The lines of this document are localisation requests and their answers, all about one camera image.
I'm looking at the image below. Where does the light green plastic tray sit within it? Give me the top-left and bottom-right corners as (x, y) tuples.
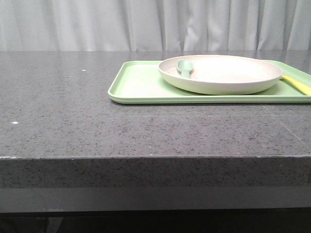
(108, 61), (311, 104)

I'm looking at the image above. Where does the pale green plastic spoon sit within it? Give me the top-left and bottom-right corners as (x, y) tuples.
(177, 60), (193, 79)

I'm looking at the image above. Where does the yellow plastic fork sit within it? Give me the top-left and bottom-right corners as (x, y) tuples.
(280, 75), (311, 96)

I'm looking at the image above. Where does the beige round plate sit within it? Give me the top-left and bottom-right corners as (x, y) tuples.
(158, 55), (283, 95)

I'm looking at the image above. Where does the grey pleated curtain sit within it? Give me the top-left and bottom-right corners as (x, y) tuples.
(0, 0), (311, 51)

